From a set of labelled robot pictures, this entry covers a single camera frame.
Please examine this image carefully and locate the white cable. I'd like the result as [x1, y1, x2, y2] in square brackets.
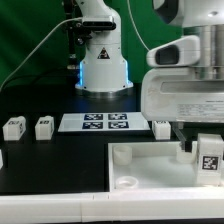
[0, 16, 84, 93]

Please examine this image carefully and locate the white square tabletop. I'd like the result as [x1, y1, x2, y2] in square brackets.
[108, 141, 224, 191]

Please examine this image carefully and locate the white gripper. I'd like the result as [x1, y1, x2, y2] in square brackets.
[141, 35, 224, 153]

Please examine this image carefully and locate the white sheet with tags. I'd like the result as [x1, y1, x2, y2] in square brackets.
[58, 112, 150, 132]

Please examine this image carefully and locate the green backdrop curtain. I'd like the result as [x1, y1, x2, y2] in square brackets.
[0, 0, 181, 86]

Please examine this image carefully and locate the white obstacle wall front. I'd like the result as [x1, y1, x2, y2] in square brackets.
[0, 187, 224, 224]

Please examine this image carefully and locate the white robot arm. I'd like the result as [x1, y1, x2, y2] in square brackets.
[72, 0, 224, 123]

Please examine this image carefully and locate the white block left edge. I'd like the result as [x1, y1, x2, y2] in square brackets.
[0, 149, 3, 170]

